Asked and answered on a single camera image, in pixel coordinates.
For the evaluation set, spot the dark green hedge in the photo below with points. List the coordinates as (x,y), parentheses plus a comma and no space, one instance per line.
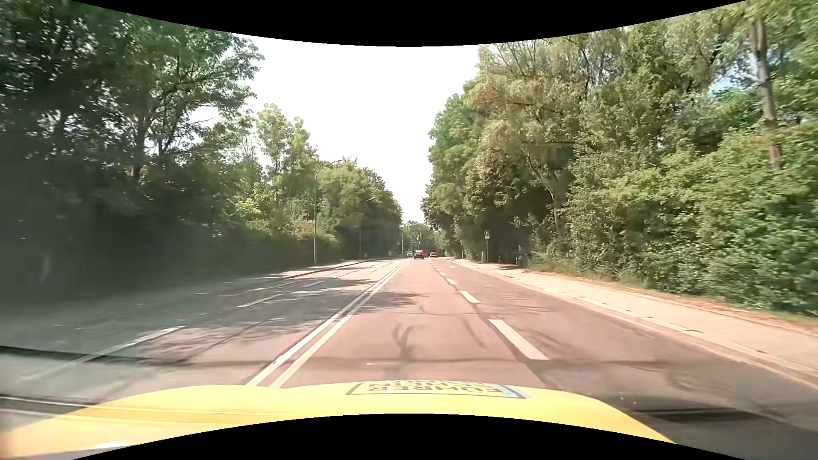
(192,259)

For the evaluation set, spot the car's own bonnet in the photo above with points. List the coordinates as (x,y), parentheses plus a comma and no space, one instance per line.
(268,409)

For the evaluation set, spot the bare tree trunk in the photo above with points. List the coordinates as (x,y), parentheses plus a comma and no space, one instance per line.
(767,96)

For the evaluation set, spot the road markings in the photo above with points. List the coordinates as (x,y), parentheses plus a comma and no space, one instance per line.
(519,339)

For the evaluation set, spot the grey paved pavement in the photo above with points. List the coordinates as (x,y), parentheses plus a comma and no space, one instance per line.
(690,313)

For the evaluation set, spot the road sign on post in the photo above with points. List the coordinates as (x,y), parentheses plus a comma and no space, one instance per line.
(487,239)

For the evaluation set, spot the row of green trees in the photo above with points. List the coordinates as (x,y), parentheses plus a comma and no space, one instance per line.
(128,140)
(639,160)

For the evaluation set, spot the tall curved lamp post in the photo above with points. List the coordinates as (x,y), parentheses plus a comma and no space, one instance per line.
(315,211)

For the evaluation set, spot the grey asphalt road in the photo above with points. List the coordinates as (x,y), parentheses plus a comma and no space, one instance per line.
(415,319)

